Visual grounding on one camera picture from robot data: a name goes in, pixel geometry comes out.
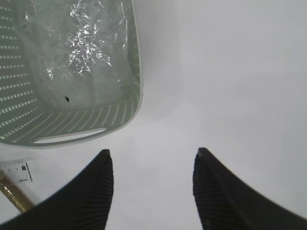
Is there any clear plastic ruler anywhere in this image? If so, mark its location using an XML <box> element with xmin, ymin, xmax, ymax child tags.
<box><xmin>0</xmin><ymin>158</ymin><xmax>33</xmax><ymax>184</ymax></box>

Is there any gold glitter pen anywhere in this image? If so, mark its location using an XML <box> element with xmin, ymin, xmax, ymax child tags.
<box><xmin>0</xmin><ymin>170</ymin><xmax>35</xmax><ymax>213</ymax></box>

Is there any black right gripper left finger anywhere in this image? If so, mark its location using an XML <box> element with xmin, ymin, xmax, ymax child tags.
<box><xmin>0</xmin><ymin>149</ymin><xmax>114</xmax><ymax>230</ymax></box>

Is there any clear plastic sheet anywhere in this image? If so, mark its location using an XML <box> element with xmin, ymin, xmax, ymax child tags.
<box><xmin>22</xmin><ymin>0</ymin><xmax>134</xmax><ymax>100</ymax></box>

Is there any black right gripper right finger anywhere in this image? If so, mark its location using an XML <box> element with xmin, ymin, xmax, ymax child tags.
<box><xmin>193</xmin><ymin>148</ymin><xmax>307</xmax><ymax>230</ymax></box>

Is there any green plastic basket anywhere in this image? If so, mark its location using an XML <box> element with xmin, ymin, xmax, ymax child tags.
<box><xmin>0</xmin><ymin>0</ymin><xmax>143</xmax><ymax>148</ymax></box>

